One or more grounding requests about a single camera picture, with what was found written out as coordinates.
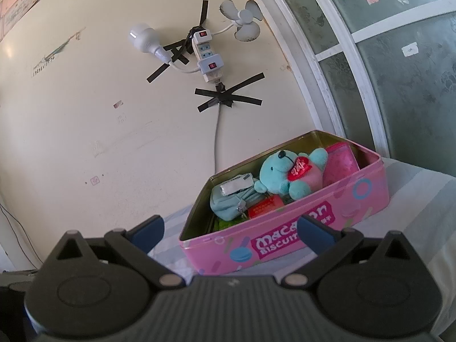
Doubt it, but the red packet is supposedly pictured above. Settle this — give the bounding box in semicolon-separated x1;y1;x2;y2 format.
247;194;286;219

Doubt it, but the white light bulb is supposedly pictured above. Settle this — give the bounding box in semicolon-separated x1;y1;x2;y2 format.
127;22;173;63

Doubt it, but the green packet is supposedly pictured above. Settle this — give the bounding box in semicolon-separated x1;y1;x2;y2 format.
209;218;237;236

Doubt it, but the short black tape strip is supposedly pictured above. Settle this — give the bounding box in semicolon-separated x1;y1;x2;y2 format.
198;0;210;26

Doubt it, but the black tape cross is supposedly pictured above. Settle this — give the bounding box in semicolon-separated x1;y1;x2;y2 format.
194;72;266;113

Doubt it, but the wall poster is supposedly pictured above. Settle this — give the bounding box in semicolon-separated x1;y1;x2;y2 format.
0;0;40;42

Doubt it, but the small white fan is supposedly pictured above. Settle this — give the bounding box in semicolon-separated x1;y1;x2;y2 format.
219;0;263;42

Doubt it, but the white power strip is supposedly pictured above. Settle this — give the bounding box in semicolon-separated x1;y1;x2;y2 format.
192;28;225;83

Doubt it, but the teal teddy bear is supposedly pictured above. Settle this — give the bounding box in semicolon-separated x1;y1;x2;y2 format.
254;147;329;201

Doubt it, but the grey power cable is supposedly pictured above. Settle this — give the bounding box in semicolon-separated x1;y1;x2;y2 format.
213;105;224;172

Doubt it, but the pink biscuit tin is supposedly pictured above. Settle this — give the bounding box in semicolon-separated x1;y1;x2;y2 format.
179;130;390;276

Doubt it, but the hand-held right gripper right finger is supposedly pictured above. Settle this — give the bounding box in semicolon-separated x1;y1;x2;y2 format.
283;217;420;290

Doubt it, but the pink pouch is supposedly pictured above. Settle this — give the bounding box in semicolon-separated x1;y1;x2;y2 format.
321;142;360;188

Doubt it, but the light teal zipper pouch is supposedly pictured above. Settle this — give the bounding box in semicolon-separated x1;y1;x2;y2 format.
209;183;264;221

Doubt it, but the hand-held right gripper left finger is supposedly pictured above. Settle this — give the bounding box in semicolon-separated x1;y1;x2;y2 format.
44;215;186;289

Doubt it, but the thin black cable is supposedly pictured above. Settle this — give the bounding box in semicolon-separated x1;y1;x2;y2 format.
0;202;40;272

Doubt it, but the white window frame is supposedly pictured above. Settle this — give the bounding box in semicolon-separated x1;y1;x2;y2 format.
235;0;456;179

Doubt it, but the white patterned packet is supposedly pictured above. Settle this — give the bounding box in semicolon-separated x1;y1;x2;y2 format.
218;173;254;196

